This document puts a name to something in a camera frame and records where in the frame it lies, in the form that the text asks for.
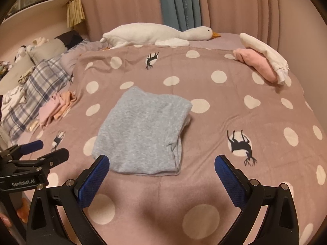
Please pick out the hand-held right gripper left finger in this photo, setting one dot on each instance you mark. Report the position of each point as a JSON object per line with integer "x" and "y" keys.
{"x": 93, "y": 181}

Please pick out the folded white garment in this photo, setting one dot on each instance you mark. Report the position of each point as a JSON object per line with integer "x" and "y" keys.
{"x": 265, "y": 49}

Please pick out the peach cloth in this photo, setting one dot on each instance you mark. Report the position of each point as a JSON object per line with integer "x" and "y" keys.
{"x": 67, "y": 100}

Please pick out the polka dot blanket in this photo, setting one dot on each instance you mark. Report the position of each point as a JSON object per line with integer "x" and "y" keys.
{"x": 224, "y": 102}

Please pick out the folded pink garment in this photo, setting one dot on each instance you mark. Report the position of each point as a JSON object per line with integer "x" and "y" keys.
{"x": 255, "y": 61}

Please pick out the small white plush toy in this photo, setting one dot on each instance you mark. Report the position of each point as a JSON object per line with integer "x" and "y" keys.
{"x": 38, "y": 41}

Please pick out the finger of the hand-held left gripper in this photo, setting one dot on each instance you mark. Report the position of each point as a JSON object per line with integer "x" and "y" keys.
{"x": 55, "y": 156}
{"x": 32, "y": 146}

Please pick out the plaid cloth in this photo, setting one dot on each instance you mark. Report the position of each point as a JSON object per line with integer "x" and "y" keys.
{"x": 43, "y": 81}

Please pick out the white shelf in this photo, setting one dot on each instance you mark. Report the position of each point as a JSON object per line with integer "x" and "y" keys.
{"x": 38, "y": 5}

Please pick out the yellow fringe hanging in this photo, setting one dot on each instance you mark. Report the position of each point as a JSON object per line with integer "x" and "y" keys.
{"x": 75, "y": 12}

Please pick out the white goose plush toy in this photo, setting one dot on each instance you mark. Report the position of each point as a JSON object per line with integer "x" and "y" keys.
{"x": 143, "y": 34}

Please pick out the blue curtain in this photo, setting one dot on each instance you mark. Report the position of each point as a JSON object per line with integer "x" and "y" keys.
{"x": 176, "y": 5}

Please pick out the dark pillow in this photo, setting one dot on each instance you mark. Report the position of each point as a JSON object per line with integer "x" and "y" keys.
{"x": 70, "y": 38}

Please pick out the grey sweatshirt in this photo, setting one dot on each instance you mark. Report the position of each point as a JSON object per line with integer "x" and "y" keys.
{"x": 143, "y": 127}

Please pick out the pink curtain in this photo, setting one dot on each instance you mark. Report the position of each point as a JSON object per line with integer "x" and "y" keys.
{"x": 122, "y": 2}

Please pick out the beige pillow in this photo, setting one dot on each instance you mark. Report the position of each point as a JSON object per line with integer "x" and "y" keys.
{"x": 15, "y": 70}

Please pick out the person's left hand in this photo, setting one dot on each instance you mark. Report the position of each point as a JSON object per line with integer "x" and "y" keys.
{"x": 22, "y": 209}

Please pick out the grey pillow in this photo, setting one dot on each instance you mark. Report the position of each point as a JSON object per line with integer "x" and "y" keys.
{"x": 48, "y": 49}

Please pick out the lilac bed sheet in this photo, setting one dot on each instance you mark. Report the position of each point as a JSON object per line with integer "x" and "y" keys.
{"x": 76, "y": 55}

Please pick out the black white plush toy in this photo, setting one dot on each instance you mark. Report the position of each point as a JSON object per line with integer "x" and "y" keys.
{"x": 20, "y": 53}

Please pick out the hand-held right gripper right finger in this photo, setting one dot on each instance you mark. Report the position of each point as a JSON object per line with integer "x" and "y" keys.
{"x": 230, "y": 181}

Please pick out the light pink cloth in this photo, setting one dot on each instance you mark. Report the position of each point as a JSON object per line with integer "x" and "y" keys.
{"x": 47, "y": 112}

